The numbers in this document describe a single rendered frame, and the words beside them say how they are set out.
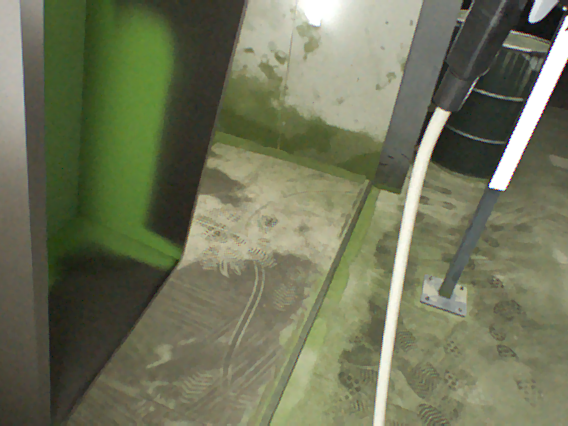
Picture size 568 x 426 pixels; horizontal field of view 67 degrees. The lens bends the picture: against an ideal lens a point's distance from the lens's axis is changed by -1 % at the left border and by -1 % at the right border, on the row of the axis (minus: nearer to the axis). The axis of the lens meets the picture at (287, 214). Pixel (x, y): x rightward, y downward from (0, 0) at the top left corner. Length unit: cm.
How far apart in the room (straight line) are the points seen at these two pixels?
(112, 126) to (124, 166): 11
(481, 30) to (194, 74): 72
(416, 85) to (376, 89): 22
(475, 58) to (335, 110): 223
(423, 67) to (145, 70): 171
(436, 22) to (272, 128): 112
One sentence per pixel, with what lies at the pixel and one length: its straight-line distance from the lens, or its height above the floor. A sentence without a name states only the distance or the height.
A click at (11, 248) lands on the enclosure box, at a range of 59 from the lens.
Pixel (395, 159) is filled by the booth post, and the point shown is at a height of 22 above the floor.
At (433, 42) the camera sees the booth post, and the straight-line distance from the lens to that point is 248.
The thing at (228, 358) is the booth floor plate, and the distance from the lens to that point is 163.
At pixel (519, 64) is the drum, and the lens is 300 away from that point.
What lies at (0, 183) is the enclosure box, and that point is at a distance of 53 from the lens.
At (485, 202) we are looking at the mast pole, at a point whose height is 53.
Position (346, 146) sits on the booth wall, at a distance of 272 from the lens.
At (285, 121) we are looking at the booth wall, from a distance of 278.
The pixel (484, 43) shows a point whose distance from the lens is 45.
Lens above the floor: 136
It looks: 35 degrees down
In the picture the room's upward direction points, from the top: 9 degrees clockwise
